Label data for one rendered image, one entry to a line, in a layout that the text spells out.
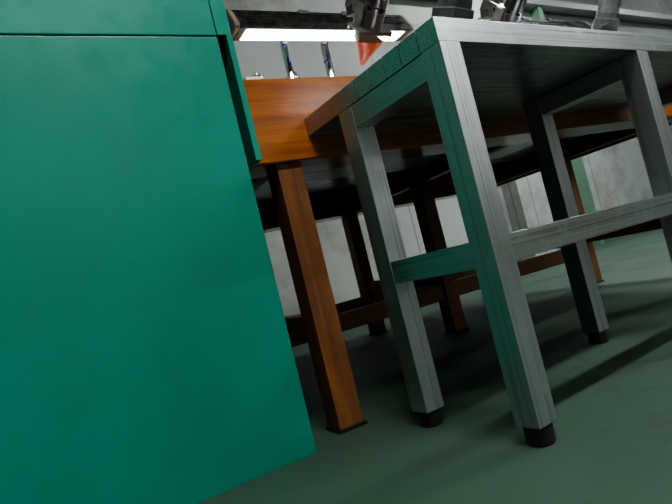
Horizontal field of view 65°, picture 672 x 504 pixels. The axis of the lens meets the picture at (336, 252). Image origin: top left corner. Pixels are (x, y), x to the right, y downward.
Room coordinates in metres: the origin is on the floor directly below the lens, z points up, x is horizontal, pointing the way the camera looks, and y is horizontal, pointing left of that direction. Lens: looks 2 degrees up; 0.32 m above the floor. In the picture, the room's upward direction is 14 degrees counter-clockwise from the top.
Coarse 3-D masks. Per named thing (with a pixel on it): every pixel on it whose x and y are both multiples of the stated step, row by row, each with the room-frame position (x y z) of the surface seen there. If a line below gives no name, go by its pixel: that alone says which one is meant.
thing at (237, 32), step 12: (228, 12) 1.44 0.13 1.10; (240, 12) 1.45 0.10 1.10; (252, 12) 1.47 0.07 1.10; (264, 12) 1.49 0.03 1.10; (276, 12) 1.51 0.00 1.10; (288, 12) 1.53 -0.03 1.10; (312, 12) 1.57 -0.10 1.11; (240, 24) 1.42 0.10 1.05; (252, 24) 1.44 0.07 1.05; (264, 24) 1.45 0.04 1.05; (276, 24) 1.47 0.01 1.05; (288, 24) 1.49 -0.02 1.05; (300, 24) 1.51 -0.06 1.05; (312, 24) 1.53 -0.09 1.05; (324, 24) 1.55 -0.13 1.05; (336, 24) 1.57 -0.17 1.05; (384, 24) 1.65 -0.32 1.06; (396, 24) 1.68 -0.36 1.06; (408, 24) 1.70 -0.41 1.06; (240, 36) 1.47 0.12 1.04
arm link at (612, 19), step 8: (600, 0) 1.44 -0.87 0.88; (608, 0) 1.42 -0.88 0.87; (616, 0) 1.41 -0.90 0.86; (600, 8) 1.42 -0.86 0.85; (608, 8) 1.42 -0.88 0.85; (616, 8) 1.41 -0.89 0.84; (600, 16) 1.42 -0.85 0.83; (608, 16) 1.41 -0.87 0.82; (616, 16) 1.41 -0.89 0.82; (592, 24) 1.46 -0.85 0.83; (600, 24) 1.42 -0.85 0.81; (616, 24) 1.41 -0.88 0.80
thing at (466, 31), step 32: (416, 32) 0.83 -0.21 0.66; (448, 32) 0.81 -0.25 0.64; (480, 32) 0.85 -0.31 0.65; (512, 32) 0.89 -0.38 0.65; (544, 32) 0.94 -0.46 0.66; (576, 32) 0.99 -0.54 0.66; (608, 32) 1.05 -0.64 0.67; (384, 64) 0.90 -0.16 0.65; (480, 64) 0.95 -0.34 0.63; (512, 64) 1.00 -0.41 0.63; (544, 64) 1.05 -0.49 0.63; (576, 64) 1.10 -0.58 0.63; (352, 96) 0.99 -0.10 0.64; (480, 96) 1.17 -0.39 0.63; (512, 96) 1.24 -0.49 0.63; (608, 96) 1.50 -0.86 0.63; (320, 128) 1.11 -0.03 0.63; (384, 128) 1.24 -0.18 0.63; (416, 160) 1.77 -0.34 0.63
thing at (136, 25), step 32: (0, 0) 0.86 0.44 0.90; (32, 0) 0.88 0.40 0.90; (64, 0) 0.90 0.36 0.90; (96, 0) 0.93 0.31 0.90; (128, 0) 0.96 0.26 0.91; (160, 0) 0.99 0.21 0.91; (192, 0) 1.02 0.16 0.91; (0, 32) 0.85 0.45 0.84; (32, 32) 0.88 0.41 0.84; (64, 32) 0.90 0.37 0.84; (96, 32) 0.92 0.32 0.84; (128, 32) 0.95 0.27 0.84; (160, 32) 0.98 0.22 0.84; (192, 32) 1.01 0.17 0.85; (224, 32) 1.04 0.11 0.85
